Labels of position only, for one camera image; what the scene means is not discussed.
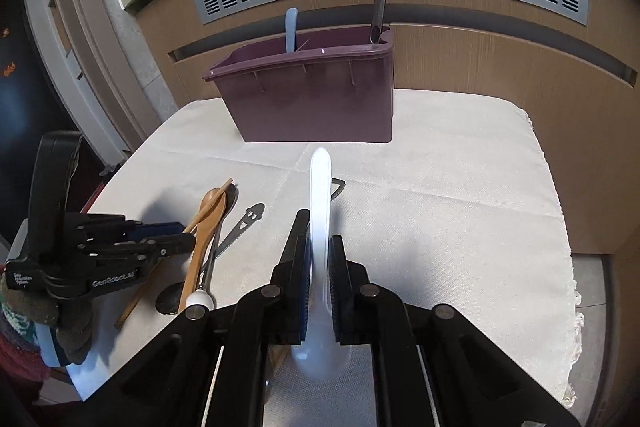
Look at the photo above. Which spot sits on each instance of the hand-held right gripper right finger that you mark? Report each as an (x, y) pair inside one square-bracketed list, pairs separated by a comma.
[(336, 297)]

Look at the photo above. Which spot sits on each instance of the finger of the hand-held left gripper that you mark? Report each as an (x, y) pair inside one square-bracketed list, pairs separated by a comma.
[(160, 249), (150, 231)]

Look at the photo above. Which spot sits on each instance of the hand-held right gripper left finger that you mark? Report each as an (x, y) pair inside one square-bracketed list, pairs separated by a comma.
[(300, 282)]

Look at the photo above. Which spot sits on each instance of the wooden chopstick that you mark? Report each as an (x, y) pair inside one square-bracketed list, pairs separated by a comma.
[(132, 302)]

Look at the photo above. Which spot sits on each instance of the metal spoon with white ball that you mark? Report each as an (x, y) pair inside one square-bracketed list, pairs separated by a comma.
[(200, 299)]

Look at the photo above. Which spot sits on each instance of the wooden spoon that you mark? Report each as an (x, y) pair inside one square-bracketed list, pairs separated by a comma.
[(212, 202)]

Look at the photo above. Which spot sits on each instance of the white plastic spoon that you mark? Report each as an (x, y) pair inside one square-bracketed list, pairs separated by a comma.
[(320, 187)]

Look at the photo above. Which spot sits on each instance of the shovel-shaped metal spoon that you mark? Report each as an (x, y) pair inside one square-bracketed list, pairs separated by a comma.
[(339, 181)]

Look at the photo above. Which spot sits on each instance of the purple plastic utensil holder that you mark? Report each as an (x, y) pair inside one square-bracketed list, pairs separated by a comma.
[(310, 107)]

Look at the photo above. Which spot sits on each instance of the person's left forearm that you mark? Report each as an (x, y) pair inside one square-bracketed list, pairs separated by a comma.
[(20, 347)]

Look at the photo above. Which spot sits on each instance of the person's left hand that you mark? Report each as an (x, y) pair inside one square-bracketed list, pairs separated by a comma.
[(65, 327)]

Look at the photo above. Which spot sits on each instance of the black door with stickers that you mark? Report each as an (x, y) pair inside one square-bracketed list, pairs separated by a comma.
[(15, 97)]

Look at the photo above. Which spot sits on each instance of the white tablecloth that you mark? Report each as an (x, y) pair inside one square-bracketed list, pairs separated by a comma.
[(450, 207)]

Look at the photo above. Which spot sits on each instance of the light blue spoon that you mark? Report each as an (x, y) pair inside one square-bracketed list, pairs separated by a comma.
[(291, 29)]

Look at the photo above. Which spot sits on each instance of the wooden cabinet front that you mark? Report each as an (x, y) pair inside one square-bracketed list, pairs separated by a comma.
[(500, 67)]

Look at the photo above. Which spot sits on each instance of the brown door frame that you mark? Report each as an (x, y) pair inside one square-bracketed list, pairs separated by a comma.
[(75, 32)]

